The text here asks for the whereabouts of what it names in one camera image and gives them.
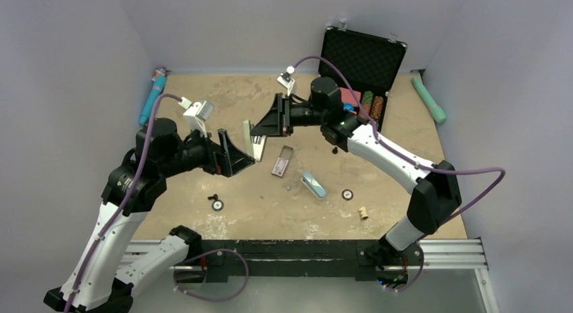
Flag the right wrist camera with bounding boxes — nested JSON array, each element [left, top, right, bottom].
[[276, 66, 296, 97]]

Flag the blue cylindrical toy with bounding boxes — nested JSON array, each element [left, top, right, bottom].
[[139, 67, 168, 126]]

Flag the green cylindrical toy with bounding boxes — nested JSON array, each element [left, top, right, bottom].
[[411, 77, 447, 124]]

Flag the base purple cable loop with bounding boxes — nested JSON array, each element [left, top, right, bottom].
[[172, 249, 248, 303]]

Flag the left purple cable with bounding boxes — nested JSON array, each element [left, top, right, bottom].
[[62, 93, 186, 313]]

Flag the black poker chip case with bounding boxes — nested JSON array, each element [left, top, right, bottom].
[[320, 26, 408, 131]]

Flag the cream chess piece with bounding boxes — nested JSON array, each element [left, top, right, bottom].
[[358, 207, 369, 220]]

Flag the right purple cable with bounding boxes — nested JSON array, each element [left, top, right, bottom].
[[293, 55, 507, 222]]

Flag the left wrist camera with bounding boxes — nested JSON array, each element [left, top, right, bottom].
[[178, 97, 214, 137]]

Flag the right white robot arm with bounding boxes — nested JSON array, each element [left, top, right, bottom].
[[251, 77, 462, 264]]

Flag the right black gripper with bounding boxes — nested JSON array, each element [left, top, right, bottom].
[[251, 93, 326, 138]]

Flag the black white poker chip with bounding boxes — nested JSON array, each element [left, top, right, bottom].
[[211, 200, 224, 212]]

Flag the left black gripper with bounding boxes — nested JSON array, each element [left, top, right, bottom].
[[159, 124, 254, 178]]

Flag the red staple box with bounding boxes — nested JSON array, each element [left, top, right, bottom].
[[271, 145, 294, 177]]

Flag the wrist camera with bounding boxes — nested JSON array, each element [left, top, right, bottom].
[[178, 97, 214, 137], [276, 66, 296, 97]]

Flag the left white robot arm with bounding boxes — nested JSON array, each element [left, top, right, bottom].
[[43, 118, 255, 312]]

